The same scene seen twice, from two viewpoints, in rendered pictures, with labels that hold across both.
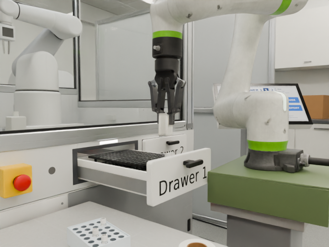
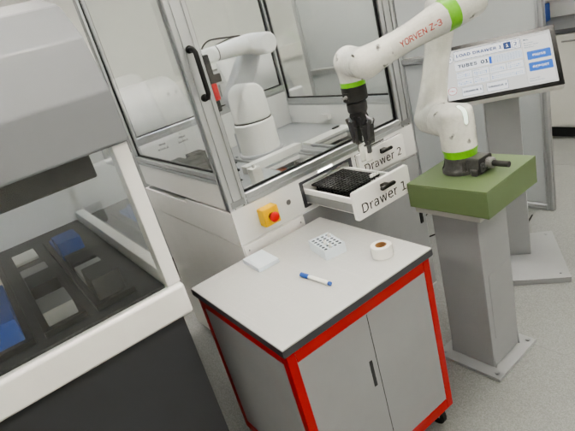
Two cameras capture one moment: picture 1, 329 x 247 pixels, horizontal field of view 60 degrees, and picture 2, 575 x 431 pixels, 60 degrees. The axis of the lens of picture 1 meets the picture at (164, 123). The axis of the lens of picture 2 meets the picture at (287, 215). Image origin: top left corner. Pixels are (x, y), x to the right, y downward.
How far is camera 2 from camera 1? 1.12 m
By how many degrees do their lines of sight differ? 28
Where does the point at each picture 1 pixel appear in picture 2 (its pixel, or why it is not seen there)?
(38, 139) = (275, 184)
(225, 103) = (421, 115)
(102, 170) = (323, 197)
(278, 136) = (463, 147)
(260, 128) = (447, 142)
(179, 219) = (408, 215)
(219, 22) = not seen: outside the picture
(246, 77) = (440, 85)
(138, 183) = (348, 205)
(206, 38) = not seen: outside the picture
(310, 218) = (477, 214)
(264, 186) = (446, 193)
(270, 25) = not seen: outside the picture
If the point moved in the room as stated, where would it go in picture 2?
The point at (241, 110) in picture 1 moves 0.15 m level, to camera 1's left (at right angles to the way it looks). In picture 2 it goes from (432, 125) to (392, 132)
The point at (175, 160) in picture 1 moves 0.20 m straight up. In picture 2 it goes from (371, 186) to (360, 133)
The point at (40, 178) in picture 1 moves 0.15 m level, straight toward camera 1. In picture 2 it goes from (282, 209) to (287, 222)
